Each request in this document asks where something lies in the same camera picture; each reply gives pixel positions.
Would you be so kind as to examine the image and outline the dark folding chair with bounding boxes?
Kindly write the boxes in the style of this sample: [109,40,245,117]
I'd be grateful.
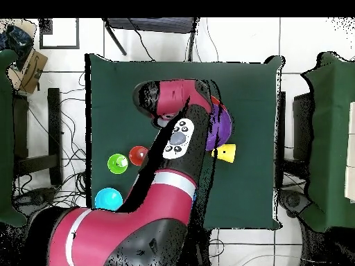
[101,17,200,62]

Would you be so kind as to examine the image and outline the ribbed green cup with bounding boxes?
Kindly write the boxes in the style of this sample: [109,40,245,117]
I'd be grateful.
[107,153,129,175]

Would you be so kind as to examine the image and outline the plain orange cup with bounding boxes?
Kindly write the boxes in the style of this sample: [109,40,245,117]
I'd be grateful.
[128,145,149,167]

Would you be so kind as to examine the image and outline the black stand frame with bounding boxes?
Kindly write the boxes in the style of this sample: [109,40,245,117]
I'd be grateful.
[292,92,315,161]
[12,87,64,186]

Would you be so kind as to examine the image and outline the black bag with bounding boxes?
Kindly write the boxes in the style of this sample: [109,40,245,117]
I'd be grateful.
[6,24,35,70]

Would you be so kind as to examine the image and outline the brown cardboard box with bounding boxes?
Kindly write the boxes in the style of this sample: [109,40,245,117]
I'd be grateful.
[6,48,49,94]

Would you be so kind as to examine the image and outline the wide orange bowl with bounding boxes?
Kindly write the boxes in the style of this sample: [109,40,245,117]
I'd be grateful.
[210,95,227,112]

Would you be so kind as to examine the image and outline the purple bowl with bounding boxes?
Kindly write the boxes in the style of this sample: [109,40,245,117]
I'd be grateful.
[205,103,233,152]

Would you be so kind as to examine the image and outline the black square frame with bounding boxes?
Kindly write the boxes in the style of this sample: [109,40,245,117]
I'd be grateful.
[39,17,80,50]

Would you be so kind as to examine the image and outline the tangled black floor cables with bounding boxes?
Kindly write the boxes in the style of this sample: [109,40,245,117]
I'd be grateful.
[12,71,88,209]

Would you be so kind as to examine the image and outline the light blue small bowl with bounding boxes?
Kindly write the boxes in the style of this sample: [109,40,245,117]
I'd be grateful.
[94,187,124,211]

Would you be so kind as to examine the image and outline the green cloth side table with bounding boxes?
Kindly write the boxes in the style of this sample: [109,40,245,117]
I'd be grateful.
[0,48,28,228]
[300,51,355,232]

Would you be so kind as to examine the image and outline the dark green table cloth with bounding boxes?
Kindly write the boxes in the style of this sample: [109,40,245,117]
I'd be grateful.
[84,53,285,230]

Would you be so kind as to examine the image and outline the ribbed yellow cup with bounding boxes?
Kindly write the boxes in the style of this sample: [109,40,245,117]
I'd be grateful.
[211,143,237,163]

